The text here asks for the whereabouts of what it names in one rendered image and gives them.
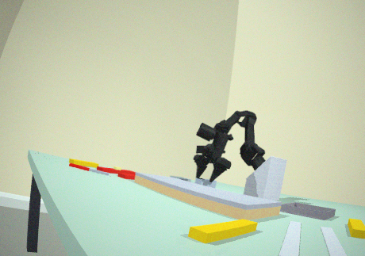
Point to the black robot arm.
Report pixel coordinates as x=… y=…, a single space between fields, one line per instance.
x=219 y=134

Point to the yellow flat bar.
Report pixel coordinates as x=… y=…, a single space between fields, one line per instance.
x=219 y=231
x=356 y=228
x=83 y=163

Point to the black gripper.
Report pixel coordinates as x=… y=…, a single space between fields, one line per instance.
x=220 y=164

